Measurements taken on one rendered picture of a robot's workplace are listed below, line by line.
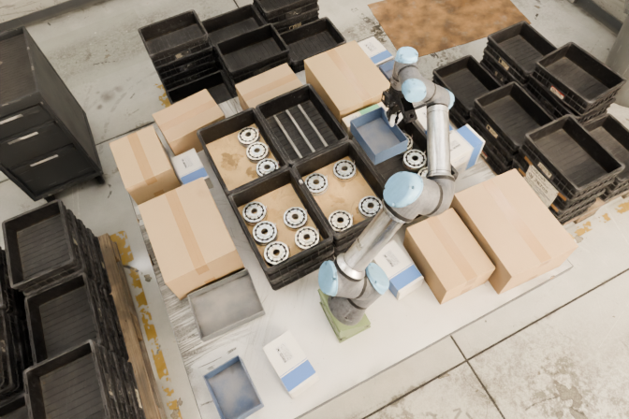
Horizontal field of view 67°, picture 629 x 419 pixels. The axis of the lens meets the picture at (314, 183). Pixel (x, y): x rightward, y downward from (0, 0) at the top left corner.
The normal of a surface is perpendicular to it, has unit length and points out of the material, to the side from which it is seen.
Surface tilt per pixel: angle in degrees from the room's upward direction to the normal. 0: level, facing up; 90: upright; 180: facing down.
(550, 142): 0
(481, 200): 0
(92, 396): 0
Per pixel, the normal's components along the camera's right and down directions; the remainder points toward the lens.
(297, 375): -0.07, -0.54
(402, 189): -0.74, -0.33
